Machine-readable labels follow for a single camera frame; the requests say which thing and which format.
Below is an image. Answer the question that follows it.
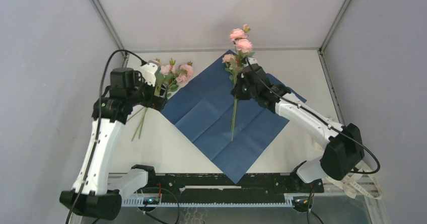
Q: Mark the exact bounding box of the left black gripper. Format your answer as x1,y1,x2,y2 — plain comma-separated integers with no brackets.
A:
127,70,167,111

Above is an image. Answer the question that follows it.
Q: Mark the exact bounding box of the blue wrapping paper sheet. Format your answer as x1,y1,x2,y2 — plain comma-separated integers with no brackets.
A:
157,51,311,183

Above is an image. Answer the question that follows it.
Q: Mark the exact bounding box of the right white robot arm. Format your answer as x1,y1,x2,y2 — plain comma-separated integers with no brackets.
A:
231,64,365,192

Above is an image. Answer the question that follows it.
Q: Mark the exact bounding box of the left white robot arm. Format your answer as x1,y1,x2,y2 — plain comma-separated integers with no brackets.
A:
59,62,160,220

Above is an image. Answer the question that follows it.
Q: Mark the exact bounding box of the left circuit board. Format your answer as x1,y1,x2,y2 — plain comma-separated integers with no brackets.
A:
143,197,160,205

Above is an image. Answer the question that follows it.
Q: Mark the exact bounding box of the white printed ribbon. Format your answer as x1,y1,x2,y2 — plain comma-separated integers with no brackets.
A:
313,117,384,200

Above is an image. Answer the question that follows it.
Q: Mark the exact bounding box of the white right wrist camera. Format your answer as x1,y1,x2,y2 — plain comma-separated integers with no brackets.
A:
246,57,258,67

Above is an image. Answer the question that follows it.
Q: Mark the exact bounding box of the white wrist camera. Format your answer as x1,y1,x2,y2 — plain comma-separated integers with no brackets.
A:
139,60,161,87
246,57,258,67

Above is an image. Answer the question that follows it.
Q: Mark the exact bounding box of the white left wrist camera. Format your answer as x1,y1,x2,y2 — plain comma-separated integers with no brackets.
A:
139,60,161,87

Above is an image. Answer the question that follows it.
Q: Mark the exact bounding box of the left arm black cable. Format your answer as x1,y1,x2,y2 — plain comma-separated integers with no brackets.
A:
65,49,148,224

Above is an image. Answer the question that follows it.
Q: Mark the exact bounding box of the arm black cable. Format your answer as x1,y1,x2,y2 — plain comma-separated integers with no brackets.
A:
245,58,381,175
65,49,148,224

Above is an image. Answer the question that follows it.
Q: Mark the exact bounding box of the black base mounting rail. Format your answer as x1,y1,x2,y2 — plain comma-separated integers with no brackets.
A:
139,173,325,201

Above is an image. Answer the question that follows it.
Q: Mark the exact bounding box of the white slotted cable duct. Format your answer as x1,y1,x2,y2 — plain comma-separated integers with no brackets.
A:
121,196,295,208

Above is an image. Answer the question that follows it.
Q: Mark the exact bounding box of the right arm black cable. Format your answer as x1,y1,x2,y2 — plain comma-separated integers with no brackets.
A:
245,58,381,175

